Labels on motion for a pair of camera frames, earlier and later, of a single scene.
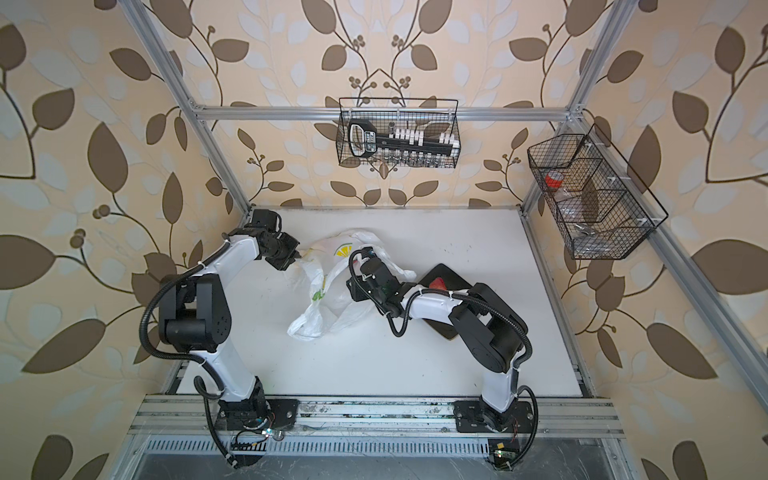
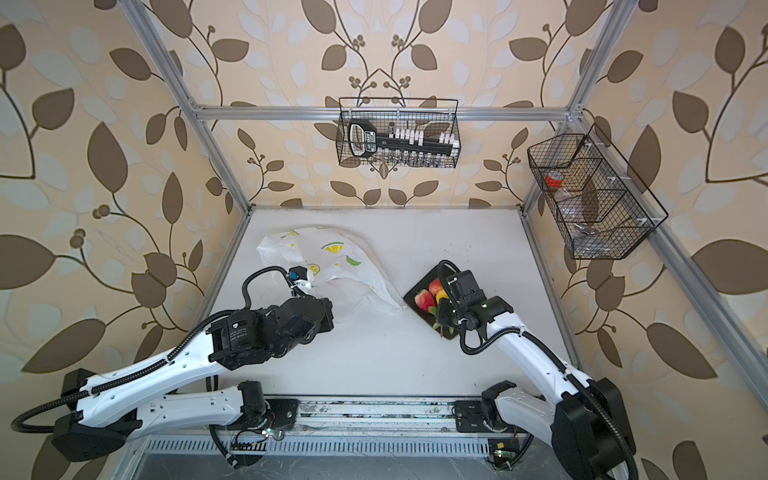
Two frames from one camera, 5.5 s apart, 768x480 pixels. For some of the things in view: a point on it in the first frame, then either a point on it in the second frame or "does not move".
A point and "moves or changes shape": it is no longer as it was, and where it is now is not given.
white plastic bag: x=323 y=269 moves or changes shape
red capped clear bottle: x=554 y=180 does not move
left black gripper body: x=283 y=250 to x=323 y=323
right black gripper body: x=363 y=291 to x=451 y=312
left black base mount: x=257 y=414 does not move
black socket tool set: x=400 y=145 does not move
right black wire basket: x=601 y=205 does not move
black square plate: x=453 y=283 does not move
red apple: x=438 y=283 does not move
